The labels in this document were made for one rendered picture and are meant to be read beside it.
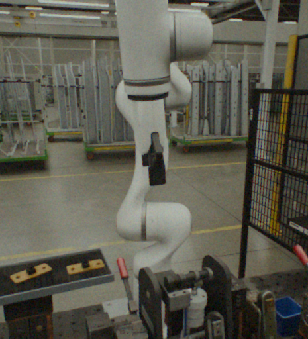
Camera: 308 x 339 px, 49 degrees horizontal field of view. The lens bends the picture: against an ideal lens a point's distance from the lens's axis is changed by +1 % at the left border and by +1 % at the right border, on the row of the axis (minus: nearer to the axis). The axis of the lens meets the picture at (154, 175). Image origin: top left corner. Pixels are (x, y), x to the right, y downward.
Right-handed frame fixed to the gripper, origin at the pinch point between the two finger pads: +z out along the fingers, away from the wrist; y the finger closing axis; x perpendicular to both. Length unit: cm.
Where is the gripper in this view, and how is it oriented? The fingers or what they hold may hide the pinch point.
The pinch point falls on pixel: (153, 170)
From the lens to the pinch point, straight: 68.3
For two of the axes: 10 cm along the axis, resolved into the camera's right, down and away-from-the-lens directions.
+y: 1.8, 4.3, -8.9
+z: 0.6, 9.0, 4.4
